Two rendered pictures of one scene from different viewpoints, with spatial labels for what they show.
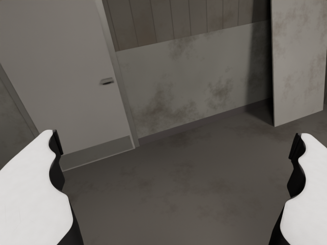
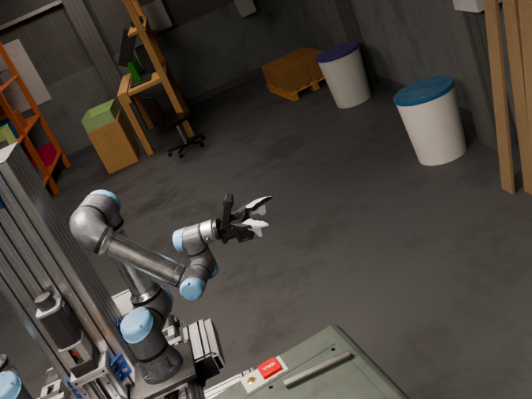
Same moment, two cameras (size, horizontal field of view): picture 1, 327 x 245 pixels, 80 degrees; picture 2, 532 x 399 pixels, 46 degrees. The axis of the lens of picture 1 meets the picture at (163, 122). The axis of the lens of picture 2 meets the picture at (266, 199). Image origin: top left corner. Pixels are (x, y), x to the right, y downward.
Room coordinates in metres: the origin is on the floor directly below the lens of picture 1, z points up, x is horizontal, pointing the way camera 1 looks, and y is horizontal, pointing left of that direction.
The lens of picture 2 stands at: (0.44, -1.80, 2.39)
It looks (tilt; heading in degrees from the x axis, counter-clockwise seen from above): 23 degrees down; 101
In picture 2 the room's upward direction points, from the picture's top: 24 degrees counter-clockwise
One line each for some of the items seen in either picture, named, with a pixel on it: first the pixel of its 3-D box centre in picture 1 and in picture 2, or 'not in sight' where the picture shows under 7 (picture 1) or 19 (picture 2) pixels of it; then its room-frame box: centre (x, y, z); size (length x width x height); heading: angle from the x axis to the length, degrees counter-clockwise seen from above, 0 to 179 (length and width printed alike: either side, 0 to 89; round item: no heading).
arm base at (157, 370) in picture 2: not in sight; (157, 358); (-0.47, -0.06, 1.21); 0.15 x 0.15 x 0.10
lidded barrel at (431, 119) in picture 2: not in sight; (433, 121); (1.07, 3.39, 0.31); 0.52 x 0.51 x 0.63; 14
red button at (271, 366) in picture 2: not in sight; (270, 368); (-0.02, -0.36, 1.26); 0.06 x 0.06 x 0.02; 22
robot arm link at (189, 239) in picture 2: not in sight; (191, 238); (-0.19, 0.03, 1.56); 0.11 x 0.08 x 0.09; 173
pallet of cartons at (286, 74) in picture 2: not in sight; (298, 72); (-0.09, 7.33, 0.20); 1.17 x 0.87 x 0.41; 104
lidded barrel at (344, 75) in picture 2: not in sight; (345, 75); (0.53, 5.75, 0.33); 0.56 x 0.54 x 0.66; 106
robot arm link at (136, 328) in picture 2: not in sight; (142, 331); (-0.47, -0.06, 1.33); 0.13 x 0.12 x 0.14; 83
